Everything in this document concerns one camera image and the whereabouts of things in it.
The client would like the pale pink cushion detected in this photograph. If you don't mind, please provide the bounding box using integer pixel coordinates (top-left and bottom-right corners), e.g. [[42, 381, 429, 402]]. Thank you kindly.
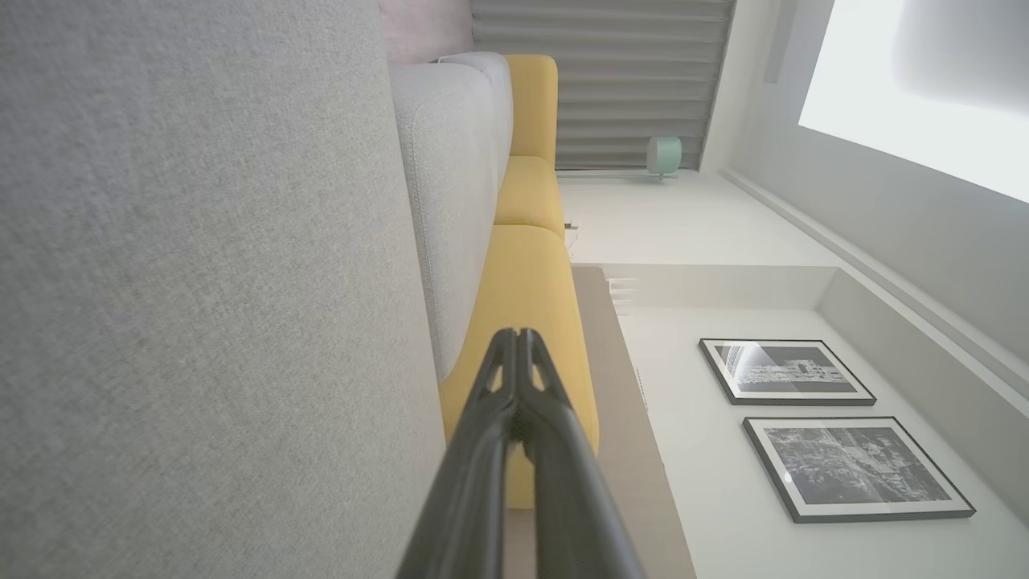
[[380, 0, 476, 67]]

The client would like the grey sofa back cushion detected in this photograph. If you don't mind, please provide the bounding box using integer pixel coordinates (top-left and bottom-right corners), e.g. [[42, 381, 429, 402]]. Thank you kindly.
[[439, 51, 515, 191], [389, 62, 501, 384]]

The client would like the grey pleated curtain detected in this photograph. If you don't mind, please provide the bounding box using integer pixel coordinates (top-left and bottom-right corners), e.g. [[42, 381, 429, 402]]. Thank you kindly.
[[469, 0, 737, 171]]

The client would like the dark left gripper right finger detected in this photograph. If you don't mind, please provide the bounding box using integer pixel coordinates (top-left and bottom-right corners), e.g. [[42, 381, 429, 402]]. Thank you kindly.
[[516, 327, 646, 579]]

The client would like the yellow sofa cushion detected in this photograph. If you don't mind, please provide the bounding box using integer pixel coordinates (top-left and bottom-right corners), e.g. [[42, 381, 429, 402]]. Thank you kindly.
[[437, 224, 601, 510], [504, 54, 560, 162], [494, 154, 566, 239]]

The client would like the white wall vent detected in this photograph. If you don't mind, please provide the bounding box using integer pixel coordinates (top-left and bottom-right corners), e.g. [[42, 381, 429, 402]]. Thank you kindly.
[[606, 277, 642, 316]]

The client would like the small black framed photo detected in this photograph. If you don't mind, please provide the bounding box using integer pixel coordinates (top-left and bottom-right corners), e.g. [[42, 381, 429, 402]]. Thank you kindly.
[[697, 337, 878, 408]]

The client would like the bright ceiling light panel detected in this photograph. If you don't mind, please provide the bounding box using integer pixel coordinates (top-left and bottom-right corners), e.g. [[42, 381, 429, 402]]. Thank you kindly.
[[796, 0, 1029, 205]]

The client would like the mint green floor lamp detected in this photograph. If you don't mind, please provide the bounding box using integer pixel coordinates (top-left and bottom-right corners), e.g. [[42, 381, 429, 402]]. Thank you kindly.
[[555, 134, 684, 181]]

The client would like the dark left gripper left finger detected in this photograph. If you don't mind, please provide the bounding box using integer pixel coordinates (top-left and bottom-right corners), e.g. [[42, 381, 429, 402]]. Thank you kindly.
[[397, 327, 523, 579]]

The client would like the large black framed photo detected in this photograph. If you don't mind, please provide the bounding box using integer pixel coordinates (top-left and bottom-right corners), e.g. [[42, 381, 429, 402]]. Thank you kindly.
[[741, 415, 978, 525]]

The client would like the grey sofa seat cushion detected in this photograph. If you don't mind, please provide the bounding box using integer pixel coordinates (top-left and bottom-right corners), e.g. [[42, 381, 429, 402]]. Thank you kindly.
[[0, 0, 449, 579]]

